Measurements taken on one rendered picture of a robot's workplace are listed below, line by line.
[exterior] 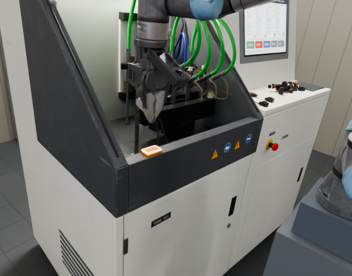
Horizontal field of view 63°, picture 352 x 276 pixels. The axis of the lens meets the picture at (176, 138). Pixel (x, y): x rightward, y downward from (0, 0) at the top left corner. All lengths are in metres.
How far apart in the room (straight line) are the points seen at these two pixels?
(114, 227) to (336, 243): 0.58
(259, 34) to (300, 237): 1.01
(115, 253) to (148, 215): 0.14
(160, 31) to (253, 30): 0.87
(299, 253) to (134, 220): 0.46
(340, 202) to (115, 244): 0.61
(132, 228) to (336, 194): 0.56
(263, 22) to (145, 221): 1.13
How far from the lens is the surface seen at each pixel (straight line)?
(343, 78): 3.32
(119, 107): 1.36
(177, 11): 0.68
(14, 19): 1.24
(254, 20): 1.54
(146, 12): 0.71
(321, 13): 3.35
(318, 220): 0.85
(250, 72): 1.50
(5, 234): 2.09
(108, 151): 0.76
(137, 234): 0.94
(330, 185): 0.85
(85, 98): 0.81
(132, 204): 0.85
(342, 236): 0.85
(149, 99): 0.75
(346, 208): 0.83
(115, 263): 0.96
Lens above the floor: 1.34
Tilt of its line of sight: 25 degrees down
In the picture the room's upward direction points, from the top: 5 degrees clockwise
